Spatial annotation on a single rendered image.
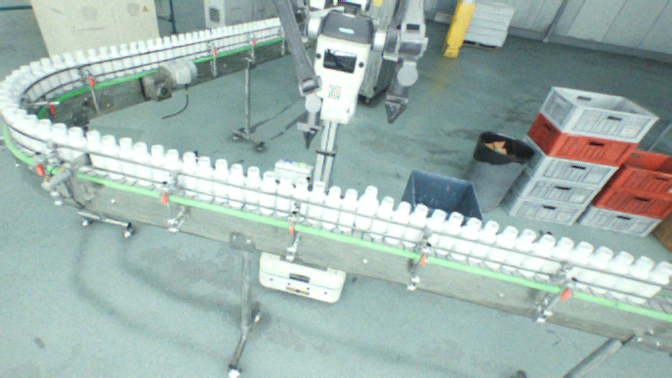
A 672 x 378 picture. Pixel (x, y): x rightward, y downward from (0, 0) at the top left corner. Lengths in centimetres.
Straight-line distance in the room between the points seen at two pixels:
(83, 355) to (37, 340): 25
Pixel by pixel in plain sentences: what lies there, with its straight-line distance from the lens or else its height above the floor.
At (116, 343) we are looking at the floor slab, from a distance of 223.
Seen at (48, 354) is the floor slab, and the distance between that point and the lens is 232.
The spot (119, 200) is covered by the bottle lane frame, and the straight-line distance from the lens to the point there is 152.
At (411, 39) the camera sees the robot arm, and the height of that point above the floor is 165.
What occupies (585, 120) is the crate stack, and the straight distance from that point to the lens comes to 323.
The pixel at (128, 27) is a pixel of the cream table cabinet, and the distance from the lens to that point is 519.
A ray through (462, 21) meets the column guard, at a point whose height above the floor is 75.
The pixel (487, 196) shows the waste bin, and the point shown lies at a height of 20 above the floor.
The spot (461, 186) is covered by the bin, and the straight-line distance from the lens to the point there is 187.
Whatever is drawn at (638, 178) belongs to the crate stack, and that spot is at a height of 58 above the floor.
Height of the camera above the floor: 186
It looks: 36 degrees down
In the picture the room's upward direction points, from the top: 10 degrees clockwise
